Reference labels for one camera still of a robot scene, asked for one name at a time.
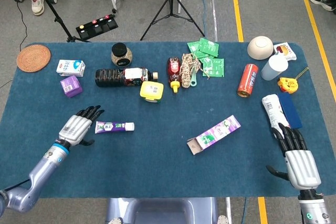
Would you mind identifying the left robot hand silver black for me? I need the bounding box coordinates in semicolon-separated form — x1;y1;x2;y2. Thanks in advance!
58;105;105;147

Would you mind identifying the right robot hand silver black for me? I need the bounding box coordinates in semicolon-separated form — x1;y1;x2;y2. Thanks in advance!
266;123;322;190

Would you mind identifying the purple white toothpaste tube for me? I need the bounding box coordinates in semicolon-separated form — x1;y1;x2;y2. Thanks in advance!
94;121;135;134

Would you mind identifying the purple toothpaste carton box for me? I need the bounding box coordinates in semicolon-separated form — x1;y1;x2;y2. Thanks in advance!
186;114;242;156

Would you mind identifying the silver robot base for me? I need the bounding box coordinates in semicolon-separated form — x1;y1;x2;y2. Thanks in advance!
104;197;233;224

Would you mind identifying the small purple box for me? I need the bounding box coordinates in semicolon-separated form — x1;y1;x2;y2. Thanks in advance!
59;75;83;99

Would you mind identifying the dark blue rectangular block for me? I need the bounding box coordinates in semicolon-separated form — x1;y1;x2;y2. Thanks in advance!
277;92;303;130

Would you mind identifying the white drink bottle yellow cap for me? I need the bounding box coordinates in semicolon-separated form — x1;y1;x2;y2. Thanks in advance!
261;93;291;137

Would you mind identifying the dark soy sauce bottle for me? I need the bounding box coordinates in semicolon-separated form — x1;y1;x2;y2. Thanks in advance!
94;67;159;88

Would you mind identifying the red sauce bottle yellow cap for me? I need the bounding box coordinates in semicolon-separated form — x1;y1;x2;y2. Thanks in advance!
167;56;182;93

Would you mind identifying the white blue milk carton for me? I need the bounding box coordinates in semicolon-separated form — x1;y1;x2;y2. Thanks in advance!
56;59;86;78

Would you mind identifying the blue table mat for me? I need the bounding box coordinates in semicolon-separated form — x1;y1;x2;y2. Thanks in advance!
0;41;336;199

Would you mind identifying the round woven rattan coaster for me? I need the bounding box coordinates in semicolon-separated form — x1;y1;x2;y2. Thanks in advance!
16;44;51;73

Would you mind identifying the yellow tape measure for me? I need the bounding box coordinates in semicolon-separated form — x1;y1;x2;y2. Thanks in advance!
277;67;310;94

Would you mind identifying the yellow lidded container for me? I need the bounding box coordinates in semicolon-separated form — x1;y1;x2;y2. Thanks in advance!
139;80;165;104

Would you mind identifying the glass jar black lid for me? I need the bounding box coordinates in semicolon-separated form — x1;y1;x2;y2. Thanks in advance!
110;42;133;68

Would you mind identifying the black light stand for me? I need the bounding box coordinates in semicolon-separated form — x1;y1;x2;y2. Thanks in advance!
26;0;91;43

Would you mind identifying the red drink can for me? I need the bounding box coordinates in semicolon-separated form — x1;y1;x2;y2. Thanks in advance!
237;63;259;98

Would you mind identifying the white plastic cup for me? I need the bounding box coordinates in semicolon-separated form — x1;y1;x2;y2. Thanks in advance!
260;54;289;81

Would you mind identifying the black foot pedal board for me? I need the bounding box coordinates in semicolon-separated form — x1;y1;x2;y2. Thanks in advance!
75;14;119;40

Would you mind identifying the white red snack packet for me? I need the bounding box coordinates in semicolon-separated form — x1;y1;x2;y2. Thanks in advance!
273;41;298;61

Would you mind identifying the beige bowl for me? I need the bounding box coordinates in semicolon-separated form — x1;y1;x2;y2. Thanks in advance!
247;36;275;60

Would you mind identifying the green plastic spoon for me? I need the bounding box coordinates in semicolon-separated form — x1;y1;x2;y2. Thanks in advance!
189;60;201;87

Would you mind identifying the white red sneaker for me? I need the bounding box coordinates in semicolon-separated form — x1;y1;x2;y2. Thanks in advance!
31;0;45;16

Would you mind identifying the green tea sachet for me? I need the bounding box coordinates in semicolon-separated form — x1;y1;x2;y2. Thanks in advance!
187;40;202;55
193;50;211;63
198;37;220;58
201;57;225;78

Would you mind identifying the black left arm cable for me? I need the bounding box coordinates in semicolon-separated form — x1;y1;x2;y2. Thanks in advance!
1;179;30;191

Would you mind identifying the black floor cable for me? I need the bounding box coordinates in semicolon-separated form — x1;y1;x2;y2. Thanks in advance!
16;1;28;51

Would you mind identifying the beige rope bundle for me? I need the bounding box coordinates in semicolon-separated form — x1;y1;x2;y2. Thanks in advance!
181;52;211;89

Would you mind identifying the blue floor cable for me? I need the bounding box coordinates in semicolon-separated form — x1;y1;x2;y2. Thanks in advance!
188;0;207;38

